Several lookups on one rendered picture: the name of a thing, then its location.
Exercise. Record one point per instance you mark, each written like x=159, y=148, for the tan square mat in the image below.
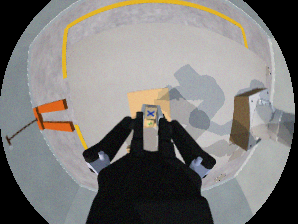
x=152, y=97

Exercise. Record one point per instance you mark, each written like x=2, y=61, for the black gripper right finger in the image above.
x=193, y=155

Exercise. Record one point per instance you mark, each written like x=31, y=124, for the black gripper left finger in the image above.
x=97, y=157

